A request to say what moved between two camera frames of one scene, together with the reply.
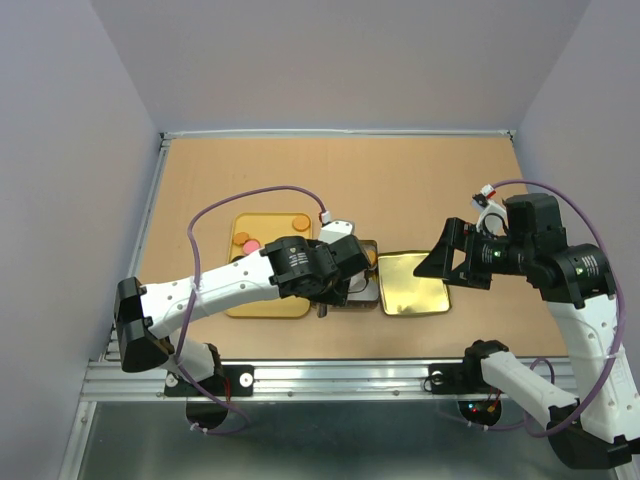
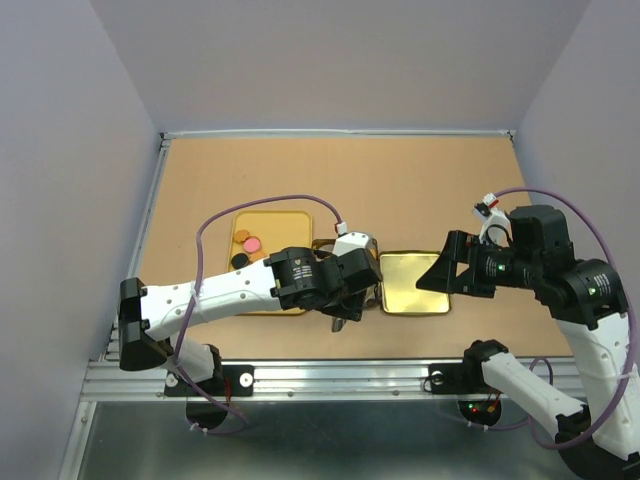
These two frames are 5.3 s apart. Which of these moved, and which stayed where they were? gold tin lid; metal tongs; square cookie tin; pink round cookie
Moved: metal tongs
Stayed: square cookie tin; gold tin lid; pink round cookie
